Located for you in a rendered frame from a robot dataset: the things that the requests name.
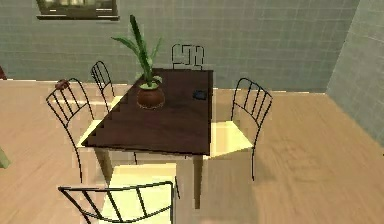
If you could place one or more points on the small black flat device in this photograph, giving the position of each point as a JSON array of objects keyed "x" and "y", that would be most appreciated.
[{"x": 199, "y": 95}]

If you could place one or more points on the dark brown dining table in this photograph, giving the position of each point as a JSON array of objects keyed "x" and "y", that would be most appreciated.
[{"x": 166, "y": 123}]

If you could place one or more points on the green plant in brown pot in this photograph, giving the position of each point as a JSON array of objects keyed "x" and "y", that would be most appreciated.
[{"x": 150, "y": 96}]

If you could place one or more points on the small brown round object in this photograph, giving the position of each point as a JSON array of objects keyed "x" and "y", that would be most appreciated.
[{"x": 61, "y": 84}]

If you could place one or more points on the dark red object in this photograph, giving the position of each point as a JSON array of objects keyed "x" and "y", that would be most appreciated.
[{"x": 2, "y": 74}]

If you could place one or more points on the green furniture corner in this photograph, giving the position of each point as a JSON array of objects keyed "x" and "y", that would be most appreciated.
[{"x": 3, "y": 159}]

